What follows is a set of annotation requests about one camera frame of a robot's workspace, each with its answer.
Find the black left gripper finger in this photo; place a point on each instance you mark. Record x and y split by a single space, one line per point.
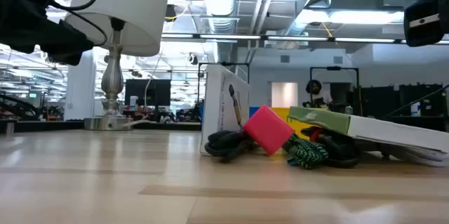
75 38
68 55

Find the green white acer box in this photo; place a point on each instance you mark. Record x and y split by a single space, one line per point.
386 131

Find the white printed product box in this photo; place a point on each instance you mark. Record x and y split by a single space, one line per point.
217 104

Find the pink USB wall charger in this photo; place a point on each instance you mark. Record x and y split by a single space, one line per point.
268 131

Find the white shade silver table lamp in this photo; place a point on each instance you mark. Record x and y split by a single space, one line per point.
126 10

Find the white canister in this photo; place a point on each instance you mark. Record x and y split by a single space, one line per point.
415 109
133 101

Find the black partition cabinets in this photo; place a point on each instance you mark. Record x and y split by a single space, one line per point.
433 108

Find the black computer monitor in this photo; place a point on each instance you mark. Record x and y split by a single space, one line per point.
158 92

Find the person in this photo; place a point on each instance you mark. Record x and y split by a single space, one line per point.
317 94

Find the yellow slotted basket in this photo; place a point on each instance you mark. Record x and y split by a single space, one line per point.
282 111

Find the black aluminium table frame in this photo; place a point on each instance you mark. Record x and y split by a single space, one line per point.
42 125

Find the black rig stand frame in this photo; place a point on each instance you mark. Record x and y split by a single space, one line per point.
333 68

